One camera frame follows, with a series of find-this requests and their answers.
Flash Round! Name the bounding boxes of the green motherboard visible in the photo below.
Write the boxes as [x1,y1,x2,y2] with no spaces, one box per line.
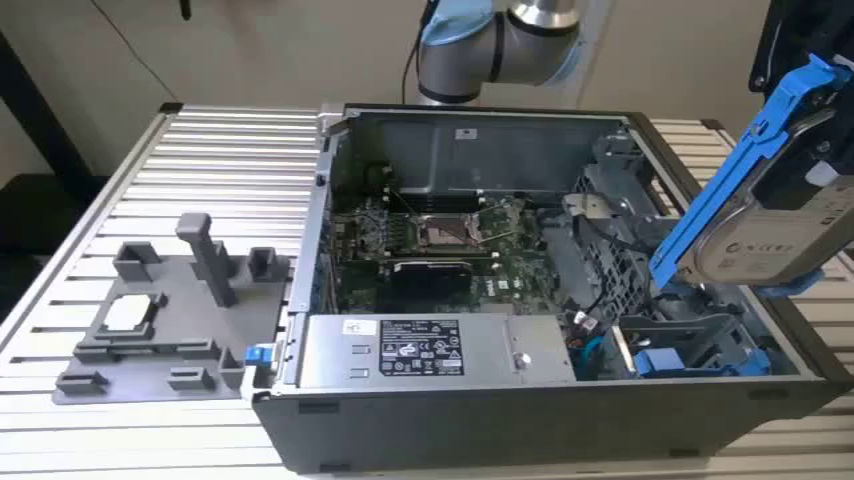
[330,194,568,312]

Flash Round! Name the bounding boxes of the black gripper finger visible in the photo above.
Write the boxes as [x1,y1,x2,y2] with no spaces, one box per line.
[753,74,854,211]

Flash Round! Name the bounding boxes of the grey parts rack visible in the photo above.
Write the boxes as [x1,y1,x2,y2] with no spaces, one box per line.
[51,212,295,406]

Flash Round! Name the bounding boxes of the silver power supply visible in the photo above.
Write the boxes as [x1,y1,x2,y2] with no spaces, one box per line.
[296,313,576,389]

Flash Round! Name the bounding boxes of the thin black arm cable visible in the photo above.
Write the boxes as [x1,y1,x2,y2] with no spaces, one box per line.
[399,0,446,101]

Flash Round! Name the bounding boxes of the black disk wire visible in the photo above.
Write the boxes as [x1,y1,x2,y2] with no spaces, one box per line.
[572,209,666,254]
[572,262,619,326]

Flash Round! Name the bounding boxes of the thin black wall wire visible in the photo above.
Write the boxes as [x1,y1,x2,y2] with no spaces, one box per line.
[89,0,172,104]

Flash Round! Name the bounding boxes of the CPU socket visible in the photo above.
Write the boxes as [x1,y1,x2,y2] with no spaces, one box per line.
[412,212,486,249]

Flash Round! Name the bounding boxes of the black PC case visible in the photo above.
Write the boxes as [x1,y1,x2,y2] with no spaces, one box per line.
[251,102,854,474]

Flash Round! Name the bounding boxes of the black furniture frame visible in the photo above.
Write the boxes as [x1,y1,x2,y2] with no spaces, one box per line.
[0,29,101,256]

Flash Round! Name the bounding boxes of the metal socket cover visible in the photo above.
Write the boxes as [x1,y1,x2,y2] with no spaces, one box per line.
[468,197,530,242]

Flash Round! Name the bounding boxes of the silver CPU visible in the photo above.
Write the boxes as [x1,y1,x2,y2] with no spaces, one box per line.
[99,294,160,332]

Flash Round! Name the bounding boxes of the black graphics card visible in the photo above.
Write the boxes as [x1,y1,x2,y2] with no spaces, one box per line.
[379,257,499,304]

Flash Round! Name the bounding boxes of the grey metal disk bay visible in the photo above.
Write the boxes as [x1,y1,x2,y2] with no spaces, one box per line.
[543,134,802,381]

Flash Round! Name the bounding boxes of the blue data cable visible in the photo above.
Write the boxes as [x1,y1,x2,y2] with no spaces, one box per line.
[576,332,606,379]

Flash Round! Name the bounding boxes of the hard disk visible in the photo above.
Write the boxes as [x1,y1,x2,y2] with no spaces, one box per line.
[650,52,854,301]
[630,348,770,379]

